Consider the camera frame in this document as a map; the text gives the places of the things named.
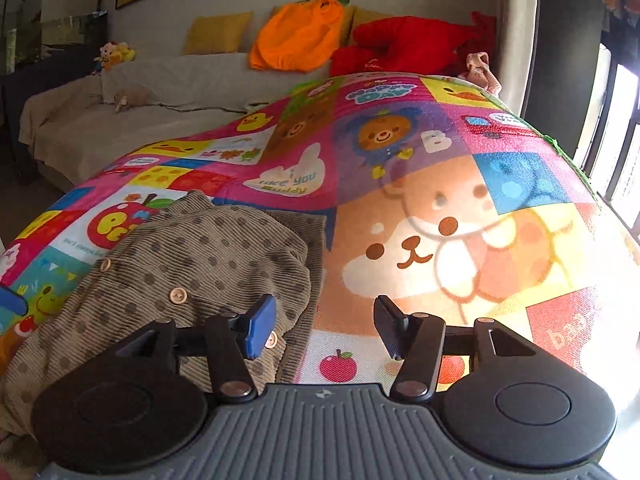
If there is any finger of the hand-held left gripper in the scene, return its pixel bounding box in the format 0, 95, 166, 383
0, 284, 29, 334

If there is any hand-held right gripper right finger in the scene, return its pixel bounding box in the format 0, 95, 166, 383
374, 295, 538, 405

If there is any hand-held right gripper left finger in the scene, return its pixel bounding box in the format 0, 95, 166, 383
116, 294, 277, 405

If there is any tan dotted corduroy shirt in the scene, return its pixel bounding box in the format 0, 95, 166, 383
0, 191, 323, 441

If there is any colourful printed blanket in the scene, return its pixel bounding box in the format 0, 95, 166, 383
0, 72, 640, 403

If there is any beige plush toy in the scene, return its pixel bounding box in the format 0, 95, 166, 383
111, 87, 154, 114

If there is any beige covered sofa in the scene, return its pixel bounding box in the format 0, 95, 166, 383
19, 6, 502, 195

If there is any pink doll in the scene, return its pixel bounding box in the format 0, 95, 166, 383
459, 51, 502, 95

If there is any small yellow plush toy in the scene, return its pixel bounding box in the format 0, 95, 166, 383
93, 41, 137, 72

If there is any glass fish tank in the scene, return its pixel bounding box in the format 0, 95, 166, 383
0, 0, 109, 77

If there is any red plush toy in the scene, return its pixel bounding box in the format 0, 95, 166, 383
329, 11, 499, 79

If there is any orange pumpkin cushion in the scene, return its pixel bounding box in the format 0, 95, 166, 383
249, 0, 352, 73

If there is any yellow cushion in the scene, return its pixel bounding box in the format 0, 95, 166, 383
350, 7, 385, 37
182, 12, 254, 56

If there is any black framed window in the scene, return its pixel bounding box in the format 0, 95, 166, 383
575, 35, 640, 242

